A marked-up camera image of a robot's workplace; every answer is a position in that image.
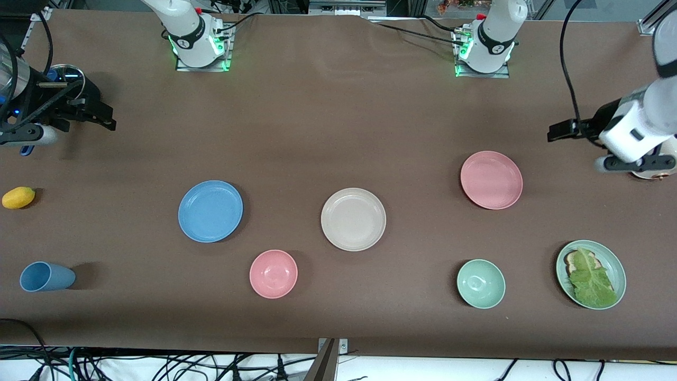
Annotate pink plate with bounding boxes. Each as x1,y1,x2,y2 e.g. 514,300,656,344
460,151,524,210

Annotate blue plate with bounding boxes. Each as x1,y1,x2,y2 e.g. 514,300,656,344
178,180,244,243

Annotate beige toaster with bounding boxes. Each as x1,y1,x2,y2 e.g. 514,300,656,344
632,137,677,180

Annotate yellow lemon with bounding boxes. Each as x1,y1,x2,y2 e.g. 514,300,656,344
2,186,36,210

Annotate toasted bread slice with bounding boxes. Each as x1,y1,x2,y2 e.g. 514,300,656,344
564,250,599,276

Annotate green lettuce leaf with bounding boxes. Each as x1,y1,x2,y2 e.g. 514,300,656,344
568,247,617,309

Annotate green plate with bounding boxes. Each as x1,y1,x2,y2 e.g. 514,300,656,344
555,240,627,310

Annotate orange background objects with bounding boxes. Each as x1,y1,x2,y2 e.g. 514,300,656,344
436,0,492,15

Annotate blue plastic cup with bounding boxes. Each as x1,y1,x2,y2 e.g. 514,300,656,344
20,261,76,293

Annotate small green bowl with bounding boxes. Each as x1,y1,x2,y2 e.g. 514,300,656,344
456,259,506,309

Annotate small pink bowl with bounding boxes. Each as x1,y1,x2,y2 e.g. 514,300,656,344
249,250,298,299

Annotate beige plate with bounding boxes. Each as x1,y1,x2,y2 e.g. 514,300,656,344
321,188,387,252

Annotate grey equipment box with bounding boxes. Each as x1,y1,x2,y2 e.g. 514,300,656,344
308,0,388,17

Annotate dark angled bar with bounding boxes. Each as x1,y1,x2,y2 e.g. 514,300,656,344
304,339,339,381

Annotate blue-handled saucepan with glass lid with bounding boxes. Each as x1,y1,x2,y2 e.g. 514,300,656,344
20,63,86,157

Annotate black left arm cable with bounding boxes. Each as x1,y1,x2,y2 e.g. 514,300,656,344
561,0,606,149

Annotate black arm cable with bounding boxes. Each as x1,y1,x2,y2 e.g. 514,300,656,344
0,11,85,133
561,0,606,149

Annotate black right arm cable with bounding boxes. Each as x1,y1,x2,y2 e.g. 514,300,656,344
0,11,85,133

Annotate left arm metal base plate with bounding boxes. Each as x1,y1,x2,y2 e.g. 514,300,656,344
454,29,511,79

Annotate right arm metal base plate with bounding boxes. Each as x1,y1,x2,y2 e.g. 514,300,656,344
175,24,232,72

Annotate aluminium frame profile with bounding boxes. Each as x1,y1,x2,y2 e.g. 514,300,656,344
637,0,677,35

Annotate black cables on table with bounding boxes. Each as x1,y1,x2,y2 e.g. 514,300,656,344
370,15,469,48

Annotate black looping floor cable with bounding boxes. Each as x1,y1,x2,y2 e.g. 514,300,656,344
0,317,53,381

